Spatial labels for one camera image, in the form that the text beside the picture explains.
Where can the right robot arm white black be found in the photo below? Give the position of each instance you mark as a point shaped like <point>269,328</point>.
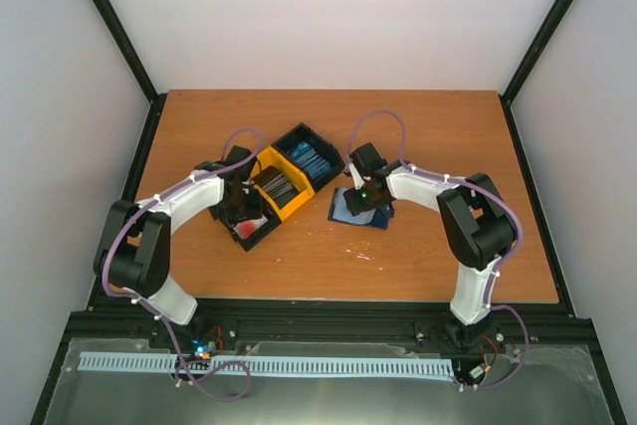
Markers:
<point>481,229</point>

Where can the light blue cable duct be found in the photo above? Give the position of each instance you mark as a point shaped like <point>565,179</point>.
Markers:
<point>274,366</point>

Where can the black bin with red cards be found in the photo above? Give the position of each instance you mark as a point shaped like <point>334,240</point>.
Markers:
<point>267,210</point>

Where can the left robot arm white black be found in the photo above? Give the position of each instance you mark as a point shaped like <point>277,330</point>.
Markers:
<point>134,251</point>

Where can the left frame post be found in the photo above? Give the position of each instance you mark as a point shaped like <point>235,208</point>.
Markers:
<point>126,48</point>

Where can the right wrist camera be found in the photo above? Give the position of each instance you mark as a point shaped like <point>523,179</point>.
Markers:
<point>355,176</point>

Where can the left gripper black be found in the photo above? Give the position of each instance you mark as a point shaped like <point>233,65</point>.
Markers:
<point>254,211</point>

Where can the frame post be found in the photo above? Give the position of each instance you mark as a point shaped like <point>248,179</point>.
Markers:
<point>126,48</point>
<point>539,42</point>

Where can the right frame post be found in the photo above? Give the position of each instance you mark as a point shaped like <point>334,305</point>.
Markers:
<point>539,42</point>

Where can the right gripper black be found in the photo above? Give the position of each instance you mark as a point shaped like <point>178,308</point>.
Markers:
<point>356,207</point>

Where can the red white card stack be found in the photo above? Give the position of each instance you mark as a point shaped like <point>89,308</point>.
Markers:
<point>247,228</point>

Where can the blue card stack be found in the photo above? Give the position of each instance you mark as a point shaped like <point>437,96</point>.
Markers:
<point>306,157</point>

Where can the dark card stack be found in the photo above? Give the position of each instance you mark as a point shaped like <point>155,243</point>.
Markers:
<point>274,182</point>

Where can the black aluminium frame rail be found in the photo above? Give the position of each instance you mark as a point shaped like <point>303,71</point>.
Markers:
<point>419,327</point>

